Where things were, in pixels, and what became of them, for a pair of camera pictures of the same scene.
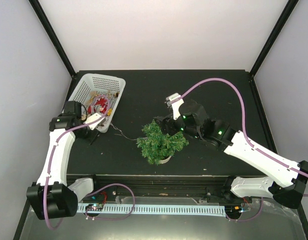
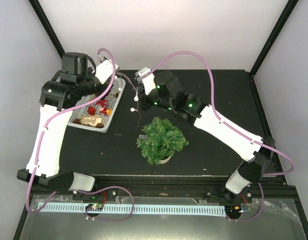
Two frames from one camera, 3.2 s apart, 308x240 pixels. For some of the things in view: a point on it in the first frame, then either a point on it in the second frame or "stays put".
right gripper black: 166,123 → 144,105
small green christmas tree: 156,146 stays put
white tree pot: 165,160 stays put
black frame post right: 288,11 stays put
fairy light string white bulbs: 121,133 → 136,98
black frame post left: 44,20 stays put
